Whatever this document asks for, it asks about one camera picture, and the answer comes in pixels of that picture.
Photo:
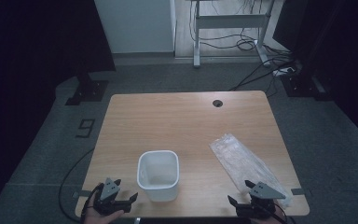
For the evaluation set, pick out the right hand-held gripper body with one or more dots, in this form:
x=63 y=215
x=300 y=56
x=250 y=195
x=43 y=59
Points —
x=265 y=192

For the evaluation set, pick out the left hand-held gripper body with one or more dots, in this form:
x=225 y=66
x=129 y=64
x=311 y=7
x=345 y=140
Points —
x=109 y=189

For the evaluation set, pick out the clear plastic bag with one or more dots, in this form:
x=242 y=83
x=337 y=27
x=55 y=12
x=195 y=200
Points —
x=242 y=161

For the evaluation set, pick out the white plastic trash bin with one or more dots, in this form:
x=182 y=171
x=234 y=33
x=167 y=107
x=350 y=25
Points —
x=158 y=174

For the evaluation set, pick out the person's right hand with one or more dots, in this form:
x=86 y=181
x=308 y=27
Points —
x=270 y=221

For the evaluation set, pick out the person's left hand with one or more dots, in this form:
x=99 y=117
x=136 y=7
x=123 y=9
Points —
x=101 y=219

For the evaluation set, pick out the grey tape marker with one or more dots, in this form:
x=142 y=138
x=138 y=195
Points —
x=298 y=191
x=82 y=194

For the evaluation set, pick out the black tape floor mark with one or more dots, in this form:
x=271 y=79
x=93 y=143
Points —
x=85 y=128

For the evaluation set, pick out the black stand base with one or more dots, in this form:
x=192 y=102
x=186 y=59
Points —
x=301 y=87
x=88 y=91

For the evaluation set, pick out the white power strip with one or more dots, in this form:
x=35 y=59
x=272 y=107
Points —
x=281 y=72

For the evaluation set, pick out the dark monitor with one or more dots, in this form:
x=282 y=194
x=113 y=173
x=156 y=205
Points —
x=287 y=25

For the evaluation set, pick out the dark curtain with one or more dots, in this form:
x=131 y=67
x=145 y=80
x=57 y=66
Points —
x=37 y=37

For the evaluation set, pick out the white metal desk frame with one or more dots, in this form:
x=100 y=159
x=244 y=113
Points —
x=230 y=21

